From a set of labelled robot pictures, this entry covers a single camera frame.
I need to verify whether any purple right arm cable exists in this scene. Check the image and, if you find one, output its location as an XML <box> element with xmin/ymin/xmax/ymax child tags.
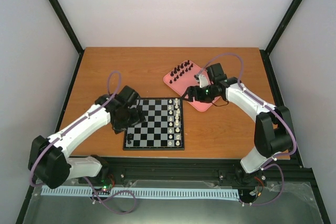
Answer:
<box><xmin>201</xmin><ymin>52</ymin><xmax>297</xmax><ymax>207</ymax></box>

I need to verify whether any black aluminium frame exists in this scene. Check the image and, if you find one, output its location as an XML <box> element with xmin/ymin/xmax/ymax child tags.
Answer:
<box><xmin>15</xmin><ymin>0</ymin><xmax>336</xmax><ymax>224</ymax></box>

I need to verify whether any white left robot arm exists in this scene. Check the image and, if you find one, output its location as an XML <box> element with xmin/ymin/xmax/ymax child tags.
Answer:
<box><xmin>28</xmin><ymin>86</ymin><xmax>145</xmax><ymax>189</ymax></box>

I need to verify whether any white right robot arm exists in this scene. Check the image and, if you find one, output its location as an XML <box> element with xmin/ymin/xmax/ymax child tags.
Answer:
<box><xmin>182</xmin><ymin>63</ymin><xmax>297</xmax><ymax>174</ymax></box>

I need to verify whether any pink plastic tray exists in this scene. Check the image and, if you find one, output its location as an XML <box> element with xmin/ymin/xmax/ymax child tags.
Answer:
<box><xmin>163</xmin><ymin>60</ymin><xmax>213</xmax><ymax>112</ymax></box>

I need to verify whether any black and white chessboard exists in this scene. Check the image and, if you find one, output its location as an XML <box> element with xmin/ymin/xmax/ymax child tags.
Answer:
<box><xmin>123</xmin><ymin>97</ymin><xmax>185</xmax><ymax>151</ymax></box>

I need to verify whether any light blue cable duct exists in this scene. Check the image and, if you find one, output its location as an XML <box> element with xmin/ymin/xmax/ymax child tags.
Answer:
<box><xmin>40</xmin><ymin>186</ymin><xmax>239</xmax><ymax>201</ymax></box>

